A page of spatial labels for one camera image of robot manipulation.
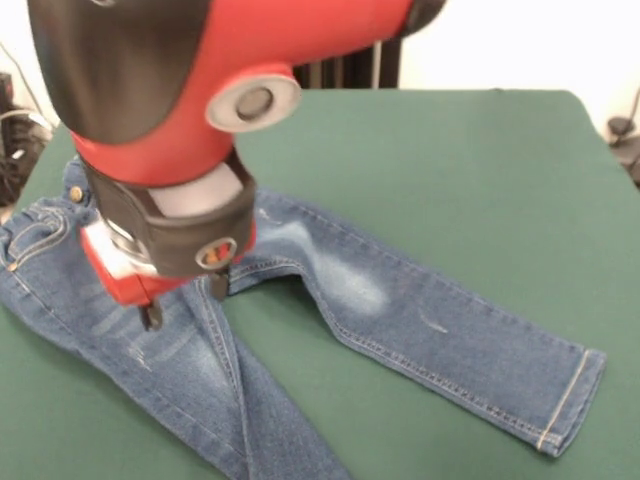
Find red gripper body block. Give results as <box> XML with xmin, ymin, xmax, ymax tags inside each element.
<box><xmin>79</xmin><ymin>219</ymin><xmax>259</xmax><ymax>306</ymax></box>

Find blue denim jeans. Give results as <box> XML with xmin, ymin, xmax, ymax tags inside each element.
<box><xmin>0</xmin><ymin>158</ymin><xmax>608</xmax><ymax>480</ymax></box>

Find black wheeled chair base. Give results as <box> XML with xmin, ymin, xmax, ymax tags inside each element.
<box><xmin>0</xmin><ymin>72</ymin><xmax>56</xmax><ymax>207</ymax></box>
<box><xmin>606</xmin><ymin>115</ymin><xmax>640</xmax><ymax>189</ymax></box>

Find dark green table cloth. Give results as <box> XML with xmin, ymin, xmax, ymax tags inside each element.
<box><xmin>0</xmin><ymin>88</ymin><xmax>640</xmax><ymax>480</ymax></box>

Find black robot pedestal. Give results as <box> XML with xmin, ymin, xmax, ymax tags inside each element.
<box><xmin>294</xmin><ymin>37</ymin><xmax>404</xmax><ymax>90</ymax></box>

